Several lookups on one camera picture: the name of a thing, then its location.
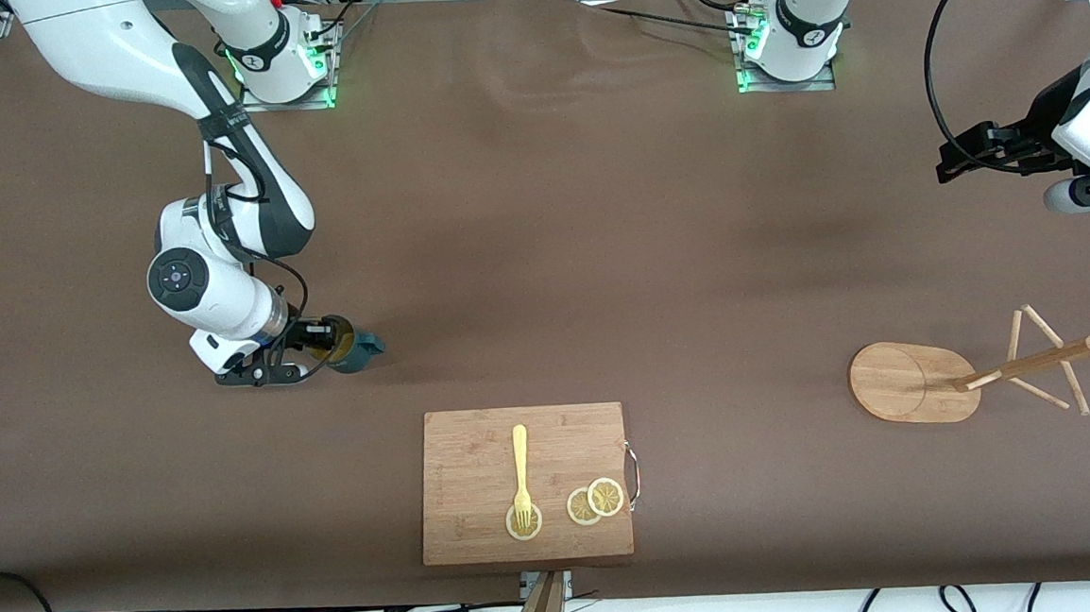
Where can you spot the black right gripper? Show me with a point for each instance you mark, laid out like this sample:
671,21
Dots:
302,334

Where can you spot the teal cup yellow inside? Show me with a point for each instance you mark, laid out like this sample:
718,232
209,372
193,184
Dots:
359,355

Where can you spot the yellow plastic fork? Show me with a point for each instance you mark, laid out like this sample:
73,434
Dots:
520,459

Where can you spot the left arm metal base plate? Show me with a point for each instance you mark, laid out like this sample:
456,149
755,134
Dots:
806,85

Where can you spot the wooden cutting board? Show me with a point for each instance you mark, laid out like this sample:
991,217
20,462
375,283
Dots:
469,462

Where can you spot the wooden cup rack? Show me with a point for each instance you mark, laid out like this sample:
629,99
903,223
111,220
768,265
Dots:
900,384

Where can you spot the small metal bracket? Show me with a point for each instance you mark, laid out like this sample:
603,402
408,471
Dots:
526,583

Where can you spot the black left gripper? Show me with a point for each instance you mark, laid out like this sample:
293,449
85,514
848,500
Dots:
1042,122

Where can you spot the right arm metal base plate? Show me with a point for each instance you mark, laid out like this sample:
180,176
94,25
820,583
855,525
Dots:
258,104

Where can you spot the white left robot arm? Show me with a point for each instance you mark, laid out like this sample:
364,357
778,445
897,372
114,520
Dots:
811,6

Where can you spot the lemon slice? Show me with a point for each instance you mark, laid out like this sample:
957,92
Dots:
606,497
536,525
577,510

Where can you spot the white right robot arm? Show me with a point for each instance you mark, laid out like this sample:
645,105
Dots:
113,49

